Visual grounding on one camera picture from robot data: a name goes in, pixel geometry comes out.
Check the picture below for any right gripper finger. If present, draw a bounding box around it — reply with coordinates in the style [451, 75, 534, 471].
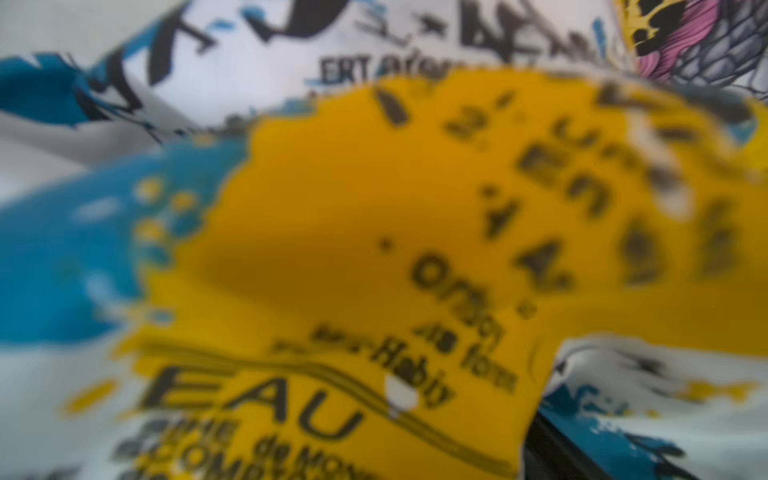
[523, 413, 600, 480]

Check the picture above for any newspaper print colourful cloth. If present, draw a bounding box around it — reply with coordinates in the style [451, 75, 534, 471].
[1, 1, 767, 479]

